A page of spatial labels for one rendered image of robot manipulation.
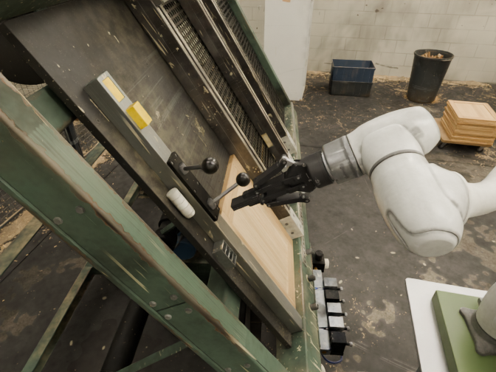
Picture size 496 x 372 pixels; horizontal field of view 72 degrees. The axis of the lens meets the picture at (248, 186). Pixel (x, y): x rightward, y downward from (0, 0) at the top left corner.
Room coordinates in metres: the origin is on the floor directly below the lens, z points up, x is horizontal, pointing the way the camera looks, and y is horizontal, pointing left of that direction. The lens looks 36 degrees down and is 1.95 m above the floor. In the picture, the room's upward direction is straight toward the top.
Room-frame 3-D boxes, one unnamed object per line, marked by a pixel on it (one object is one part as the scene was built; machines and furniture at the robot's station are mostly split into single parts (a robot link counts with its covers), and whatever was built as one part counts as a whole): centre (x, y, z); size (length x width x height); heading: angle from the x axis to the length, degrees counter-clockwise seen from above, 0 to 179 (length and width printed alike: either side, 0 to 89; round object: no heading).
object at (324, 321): (0.87, -0.33, 0.69); 0.50 x 0.14 x 0.24; 176
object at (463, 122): (3.59, -2.46, 0.20); 0.61 x 0.53 x 0.40; 167
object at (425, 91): (4.89, -2.57, 0.33); 0.52 x 0.51 x 0.65; 167
